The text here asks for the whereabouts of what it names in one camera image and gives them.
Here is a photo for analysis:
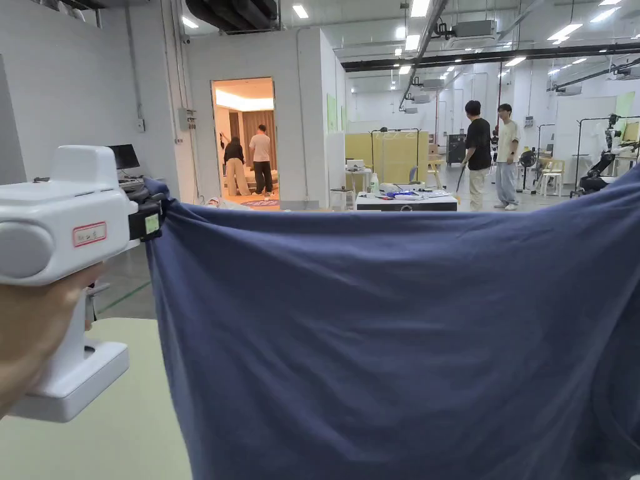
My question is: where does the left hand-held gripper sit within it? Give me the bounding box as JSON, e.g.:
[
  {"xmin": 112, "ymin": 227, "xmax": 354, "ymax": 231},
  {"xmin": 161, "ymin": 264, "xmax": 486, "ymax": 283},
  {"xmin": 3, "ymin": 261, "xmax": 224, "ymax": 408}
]
[{"xmin": 0, "ymin": 144, "xmax": 176, "ymax": 424}]

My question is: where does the dark blue shirt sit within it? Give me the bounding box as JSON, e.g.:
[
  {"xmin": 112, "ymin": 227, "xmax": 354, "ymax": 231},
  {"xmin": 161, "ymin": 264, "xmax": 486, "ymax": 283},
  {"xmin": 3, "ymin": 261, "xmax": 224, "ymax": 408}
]
[{"xmin": 142, "ymin": 164, "xmax": 640, "ymax": 480}]

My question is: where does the person's left hand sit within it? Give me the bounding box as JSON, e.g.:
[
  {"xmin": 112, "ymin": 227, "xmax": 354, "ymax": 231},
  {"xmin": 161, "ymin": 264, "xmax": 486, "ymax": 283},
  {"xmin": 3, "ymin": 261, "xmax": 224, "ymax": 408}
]
[{"xmin": 0, "ymin": 261, "xmax": 108, "ymax": 419}]

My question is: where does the black computer monitor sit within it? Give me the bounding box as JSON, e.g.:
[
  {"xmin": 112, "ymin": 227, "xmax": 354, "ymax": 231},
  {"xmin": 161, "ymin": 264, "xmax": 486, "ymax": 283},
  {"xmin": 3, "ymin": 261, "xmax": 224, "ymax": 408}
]
[{"xmin": 106, "ymin": 144, "xmax": 141, "ymax": 171}]

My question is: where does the bed with pale green sheet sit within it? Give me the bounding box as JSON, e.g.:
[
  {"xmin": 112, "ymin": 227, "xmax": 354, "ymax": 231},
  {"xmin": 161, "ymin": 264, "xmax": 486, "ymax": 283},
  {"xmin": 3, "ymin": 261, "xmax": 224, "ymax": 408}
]
[{"xmin": 0, "ymin": 317, "xmax": 195, "ymax": 480}]

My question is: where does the white table with clutter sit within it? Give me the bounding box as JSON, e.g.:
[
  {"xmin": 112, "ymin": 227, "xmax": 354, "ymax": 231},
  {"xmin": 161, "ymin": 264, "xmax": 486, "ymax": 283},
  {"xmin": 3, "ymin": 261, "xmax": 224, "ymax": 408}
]
[{"xmin": 354, "ymin": 172, "xmax": 459, "ymax": 212}]

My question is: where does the black machine cabinet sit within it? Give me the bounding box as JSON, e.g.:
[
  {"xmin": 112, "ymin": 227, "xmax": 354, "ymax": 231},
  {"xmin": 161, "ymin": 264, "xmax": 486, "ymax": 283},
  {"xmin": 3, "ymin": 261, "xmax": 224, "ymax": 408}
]
[{"xmin": 446, "ymin": 133, "xmax": 469, "ymax": 166}]

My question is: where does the black standing fan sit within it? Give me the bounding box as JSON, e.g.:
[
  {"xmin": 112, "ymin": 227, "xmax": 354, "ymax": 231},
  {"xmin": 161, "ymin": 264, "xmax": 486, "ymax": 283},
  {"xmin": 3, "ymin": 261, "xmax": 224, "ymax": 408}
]
[{"xmin": 517, "ymin": 149, "xmax": 539, "ymax": 194}]

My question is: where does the white plastic chair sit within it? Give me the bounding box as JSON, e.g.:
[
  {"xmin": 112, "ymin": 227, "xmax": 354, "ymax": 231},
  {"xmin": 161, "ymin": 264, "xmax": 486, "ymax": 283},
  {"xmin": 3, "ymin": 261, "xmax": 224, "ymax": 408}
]
[{"xmin": 539, "ymin": 159, "xmax": 567, "ymax": 196}]

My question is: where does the black and white humanoid robot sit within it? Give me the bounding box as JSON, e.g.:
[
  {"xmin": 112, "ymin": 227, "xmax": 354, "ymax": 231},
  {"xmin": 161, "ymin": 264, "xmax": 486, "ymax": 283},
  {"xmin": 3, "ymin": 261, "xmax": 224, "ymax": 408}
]
[{"xmin": 571, "ymin": 114, "xmax": 640, "ymax": 198}]

